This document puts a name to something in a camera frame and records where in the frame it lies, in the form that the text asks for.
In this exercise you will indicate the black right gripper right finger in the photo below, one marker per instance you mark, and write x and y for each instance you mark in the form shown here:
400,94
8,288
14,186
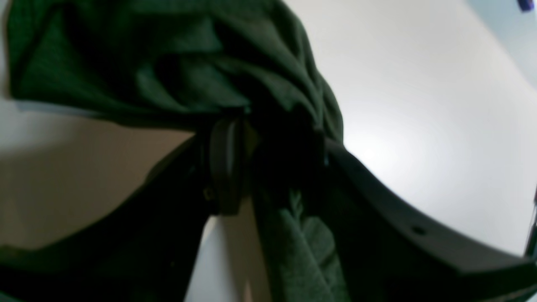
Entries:
391,252

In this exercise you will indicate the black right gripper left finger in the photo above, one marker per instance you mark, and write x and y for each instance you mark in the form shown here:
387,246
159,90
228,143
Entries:
145,250

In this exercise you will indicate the purple tape roll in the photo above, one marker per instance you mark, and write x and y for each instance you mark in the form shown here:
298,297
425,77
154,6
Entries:
526,5

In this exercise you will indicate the dark green t-shirt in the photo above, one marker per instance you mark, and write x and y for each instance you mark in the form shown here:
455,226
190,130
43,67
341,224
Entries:
188,64

